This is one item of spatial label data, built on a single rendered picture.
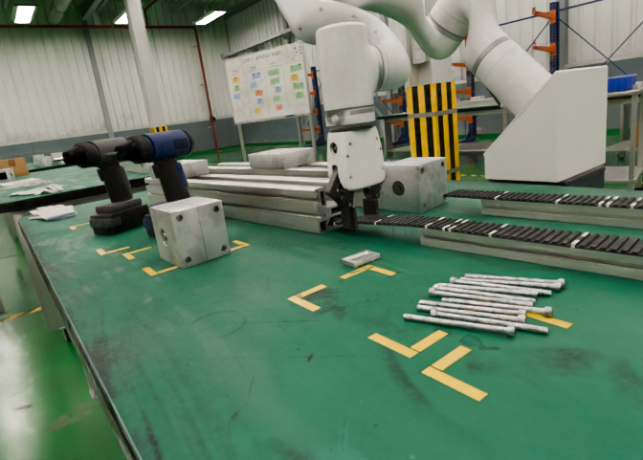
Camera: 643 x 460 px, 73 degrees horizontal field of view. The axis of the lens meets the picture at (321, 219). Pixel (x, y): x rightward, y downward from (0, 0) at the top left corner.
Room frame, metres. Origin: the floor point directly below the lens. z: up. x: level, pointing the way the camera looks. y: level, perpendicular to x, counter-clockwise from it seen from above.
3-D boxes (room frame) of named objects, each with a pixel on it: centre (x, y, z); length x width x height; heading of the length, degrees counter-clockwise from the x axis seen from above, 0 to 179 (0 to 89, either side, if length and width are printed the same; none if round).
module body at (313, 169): (1.23, 0.09, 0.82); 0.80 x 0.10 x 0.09; 41
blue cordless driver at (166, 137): (0.94, 0.34, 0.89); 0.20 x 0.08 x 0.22; 144
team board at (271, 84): (6.88, 0.54, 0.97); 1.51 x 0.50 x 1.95; 56
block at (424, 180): (0.91, -0.21, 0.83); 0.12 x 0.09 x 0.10; 131
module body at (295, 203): (1.11, 0.23, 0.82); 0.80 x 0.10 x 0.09; 41
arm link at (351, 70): (0.76, -0.07, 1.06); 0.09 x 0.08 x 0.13; 110
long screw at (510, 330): (0.38, -0.12, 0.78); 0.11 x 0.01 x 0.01; 56
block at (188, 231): (0.75, 0.22, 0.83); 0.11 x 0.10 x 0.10; 128
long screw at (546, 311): (0.41, -0.16, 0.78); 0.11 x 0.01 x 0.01; 56
